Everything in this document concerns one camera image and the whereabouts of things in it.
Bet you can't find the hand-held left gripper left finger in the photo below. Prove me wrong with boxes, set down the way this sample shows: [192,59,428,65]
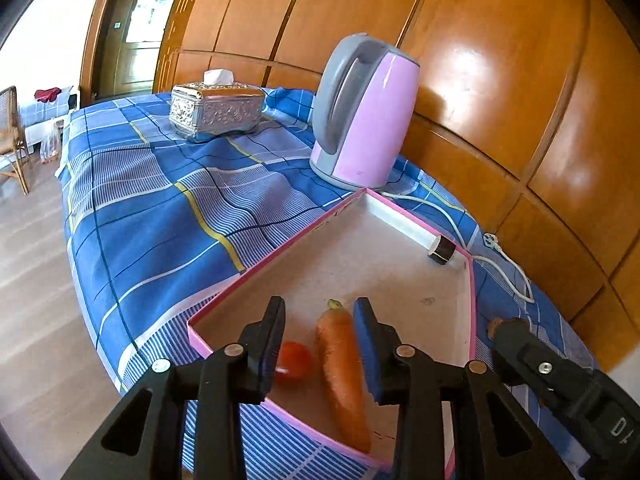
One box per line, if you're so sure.
[62,296,287,480]

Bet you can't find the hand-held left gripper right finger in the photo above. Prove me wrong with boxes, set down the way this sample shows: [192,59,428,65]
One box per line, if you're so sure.
[352,297,576,480]

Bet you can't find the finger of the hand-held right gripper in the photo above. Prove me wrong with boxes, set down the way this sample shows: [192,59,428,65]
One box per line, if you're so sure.
[492,320,596,411]

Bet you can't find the orange carrot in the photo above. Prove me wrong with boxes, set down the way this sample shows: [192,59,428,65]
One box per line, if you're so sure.
[315,299,372,453]

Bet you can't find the pink cardboard box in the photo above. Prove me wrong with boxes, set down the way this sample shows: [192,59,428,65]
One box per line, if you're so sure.
[187,187,476,480]

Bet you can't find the red tomato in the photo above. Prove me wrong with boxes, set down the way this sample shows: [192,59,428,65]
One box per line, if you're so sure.
[272,341,313,382]

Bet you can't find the blue plaid tablecloth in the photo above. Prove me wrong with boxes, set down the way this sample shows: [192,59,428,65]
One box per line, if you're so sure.
[56,87,601,480]

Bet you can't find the pink electric kettle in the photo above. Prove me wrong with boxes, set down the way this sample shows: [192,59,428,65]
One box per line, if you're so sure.
[309,32,421,192]

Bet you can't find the silver embossed tissue box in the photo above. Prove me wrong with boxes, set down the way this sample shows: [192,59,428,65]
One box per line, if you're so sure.
[169,81,265,143]

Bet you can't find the wooden door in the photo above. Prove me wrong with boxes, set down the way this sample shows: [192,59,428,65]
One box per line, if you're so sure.
[82,0,188,106]

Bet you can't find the wooden panelled wardrobe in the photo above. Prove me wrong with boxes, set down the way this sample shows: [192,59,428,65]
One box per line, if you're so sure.
[152,0,640,376]

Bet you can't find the rattan chair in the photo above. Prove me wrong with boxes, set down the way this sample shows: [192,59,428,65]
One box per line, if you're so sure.
[0,86,32,195]

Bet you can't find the white kettle power cord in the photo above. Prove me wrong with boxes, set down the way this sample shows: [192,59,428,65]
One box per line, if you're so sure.
[380,191,536,304]

